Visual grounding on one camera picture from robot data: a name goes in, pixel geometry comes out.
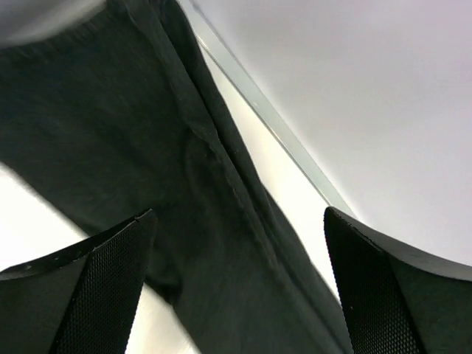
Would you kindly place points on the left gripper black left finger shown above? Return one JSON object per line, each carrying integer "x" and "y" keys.
{"x": 81, "y": 299}

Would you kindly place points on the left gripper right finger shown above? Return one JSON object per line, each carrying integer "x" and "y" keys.
{"x": 397, "y": 298}

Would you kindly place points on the black trousers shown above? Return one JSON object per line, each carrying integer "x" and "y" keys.
{"x": 120, "y": 114}

